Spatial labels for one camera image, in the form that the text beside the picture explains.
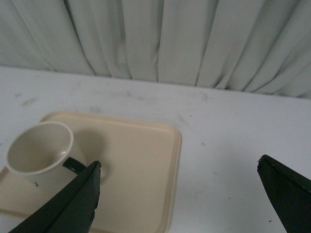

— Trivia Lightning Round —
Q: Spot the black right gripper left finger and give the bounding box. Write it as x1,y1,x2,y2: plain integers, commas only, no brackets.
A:
10,161,101,233

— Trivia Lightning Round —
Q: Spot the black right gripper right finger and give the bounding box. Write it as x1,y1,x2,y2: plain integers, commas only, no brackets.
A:
257,155,311,233

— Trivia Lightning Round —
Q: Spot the cream mug with black handle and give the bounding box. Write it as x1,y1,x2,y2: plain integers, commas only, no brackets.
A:
5,121,87,195

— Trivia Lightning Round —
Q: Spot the beige rectangular plastic tray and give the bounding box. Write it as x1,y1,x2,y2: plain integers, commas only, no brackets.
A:
0,110,182,233

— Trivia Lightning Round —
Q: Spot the grey-white pleated curtain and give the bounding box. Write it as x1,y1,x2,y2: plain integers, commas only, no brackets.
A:
0,0,311,99

